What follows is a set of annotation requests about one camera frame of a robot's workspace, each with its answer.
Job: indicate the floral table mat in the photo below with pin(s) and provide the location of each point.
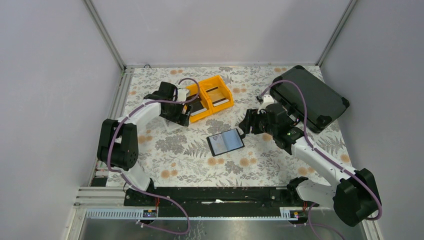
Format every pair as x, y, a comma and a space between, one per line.
182, 157

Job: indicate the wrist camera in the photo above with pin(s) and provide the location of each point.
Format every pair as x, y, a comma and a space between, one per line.
264, 100
182, 94

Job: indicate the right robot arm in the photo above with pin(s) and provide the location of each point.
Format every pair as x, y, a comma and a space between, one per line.
352, 194

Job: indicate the black hard case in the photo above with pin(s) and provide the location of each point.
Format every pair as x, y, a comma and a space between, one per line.
324, 105

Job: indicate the white slotted cable duct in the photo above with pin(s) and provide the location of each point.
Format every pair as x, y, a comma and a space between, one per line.
202, 213

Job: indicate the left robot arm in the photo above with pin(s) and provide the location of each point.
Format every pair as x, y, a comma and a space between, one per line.
118, 145

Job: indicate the orange bin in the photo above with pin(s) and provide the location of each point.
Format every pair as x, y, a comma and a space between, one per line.
217, 81
206, 102

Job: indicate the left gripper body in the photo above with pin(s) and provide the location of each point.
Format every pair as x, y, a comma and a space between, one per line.
175, 113

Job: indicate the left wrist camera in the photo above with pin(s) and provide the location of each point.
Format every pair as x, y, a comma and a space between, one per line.
182, 94

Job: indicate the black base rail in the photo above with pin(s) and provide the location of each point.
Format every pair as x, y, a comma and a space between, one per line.
233, 197

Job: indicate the left orange bin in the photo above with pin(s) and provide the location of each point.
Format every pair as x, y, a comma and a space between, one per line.
206, 102

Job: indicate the black leather card holder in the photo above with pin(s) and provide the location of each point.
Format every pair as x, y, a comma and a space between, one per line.
232, 139

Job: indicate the right orange bin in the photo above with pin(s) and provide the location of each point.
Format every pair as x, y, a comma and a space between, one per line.
217, 81

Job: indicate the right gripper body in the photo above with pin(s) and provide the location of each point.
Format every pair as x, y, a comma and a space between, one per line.
260, 124

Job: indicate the white plastic bin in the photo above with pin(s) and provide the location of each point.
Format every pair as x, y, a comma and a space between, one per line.
170, 126

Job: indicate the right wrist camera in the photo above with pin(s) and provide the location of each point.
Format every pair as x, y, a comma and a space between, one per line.
264, 100

